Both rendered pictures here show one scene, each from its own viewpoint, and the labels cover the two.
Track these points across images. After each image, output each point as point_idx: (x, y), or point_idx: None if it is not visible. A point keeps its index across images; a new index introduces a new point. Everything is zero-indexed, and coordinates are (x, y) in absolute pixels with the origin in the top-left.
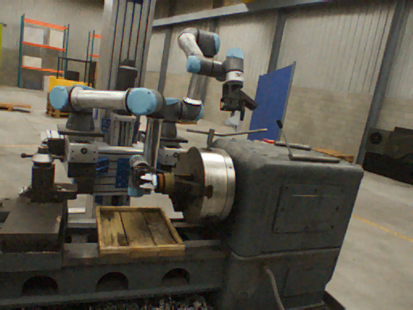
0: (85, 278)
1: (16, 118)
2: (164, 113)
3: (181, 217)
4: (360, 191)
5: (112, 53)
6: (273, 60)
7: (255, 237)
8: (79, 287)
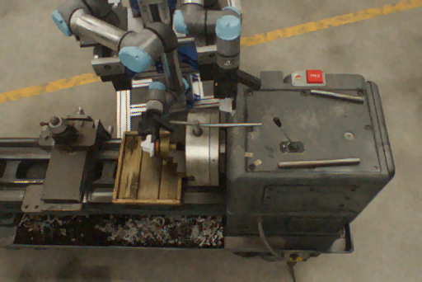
0: (112, 205)
1: None
2: (175, 44)
3: (296, 5)
4: None
5: None
6: None
7: (241, 209)
8: (110, 208)
